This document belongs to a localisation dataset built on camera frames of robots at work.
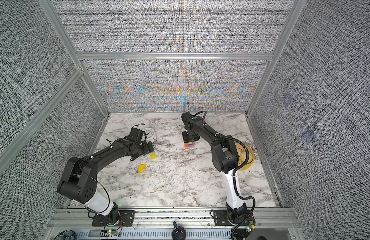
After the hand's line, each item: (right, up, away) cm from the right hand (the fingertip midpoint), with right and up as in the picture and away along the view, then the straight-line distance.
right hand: (189, 139), depth 99 cm
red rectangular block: (0, -3, -2) cm, 4 cm away
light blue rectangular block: (+2, -5, +1) cm, 6 cm away
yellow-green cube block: (-23, -10, -5) cm, 26 cm away
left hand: (-26, -7, -6) cm, 27 cm away
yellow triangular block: (-29, -16, -10) cm, 35 cm away
